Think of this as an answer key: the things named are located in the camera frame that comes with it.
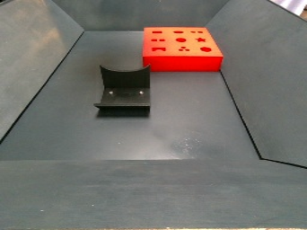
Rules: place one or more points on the red foam shape board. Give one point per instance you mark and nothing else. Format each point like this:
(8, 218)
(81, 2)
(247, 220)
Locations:
(180, 49)

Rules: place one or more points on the black curved fixture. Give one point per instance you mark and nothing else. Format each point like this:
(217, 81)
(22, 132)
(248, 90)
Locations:
(125, 88)

